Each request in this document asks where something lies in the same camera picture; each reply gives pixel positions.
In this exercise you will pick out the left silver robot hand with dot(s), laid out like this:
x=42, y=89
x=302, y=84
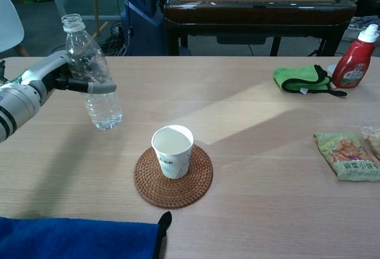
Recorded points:
x=44, y=67

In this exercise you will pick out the transparent plastic water bottle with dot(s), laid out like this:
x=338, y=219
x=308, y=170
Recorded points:
x=104, y=113

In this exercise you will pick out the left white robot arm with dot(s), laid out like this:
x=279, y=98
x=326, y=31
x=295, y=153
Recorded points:
x=15, y=107

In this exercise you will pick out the small white paper cup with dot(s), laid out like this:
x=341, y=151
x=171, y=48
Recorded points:
x=172, y=164

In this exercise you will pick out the red ketchup bottle white cap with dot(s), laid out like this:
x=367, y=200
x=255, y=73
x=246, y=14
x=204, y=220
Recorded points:
x=353, y=63

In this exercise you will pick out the white chair wooden legs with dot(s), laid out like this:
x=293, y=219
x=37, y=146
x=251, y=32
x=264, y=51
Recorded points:
x=9, y=24

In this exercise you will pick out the white power strip with plugs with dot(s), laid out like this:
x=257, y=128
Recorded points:
x=116, y=30

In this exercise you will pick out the wooden pole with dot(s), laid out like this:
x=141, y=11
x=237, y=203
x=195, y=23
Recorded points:
x=96, y=3

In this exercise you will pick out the blue machine base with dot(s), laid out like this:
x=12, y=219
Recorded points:
x=142, y=18

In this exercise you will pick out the blue cloth with black trim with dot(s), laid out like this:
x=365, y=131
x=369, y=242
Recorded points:
x=74, y=238

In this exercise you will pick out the round woven rattan coaster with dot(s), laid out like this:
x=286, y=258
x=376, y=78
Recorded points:
x=178, y=193

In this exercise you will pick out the brown mahjong table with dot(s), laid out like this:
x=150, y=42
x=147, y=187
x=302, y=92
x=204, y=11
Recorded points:
x=255, y=12

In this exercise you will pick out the green cloth with black trim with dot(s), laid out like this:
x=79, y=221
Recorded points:
x=297, y=75

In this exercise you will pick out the green snack packet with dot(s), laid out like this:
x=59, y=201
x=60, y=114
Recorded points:
x=344, y=152

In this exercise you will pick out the clear biscuit snack bag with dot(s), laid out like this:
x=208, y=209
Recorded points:
x=372, y=140

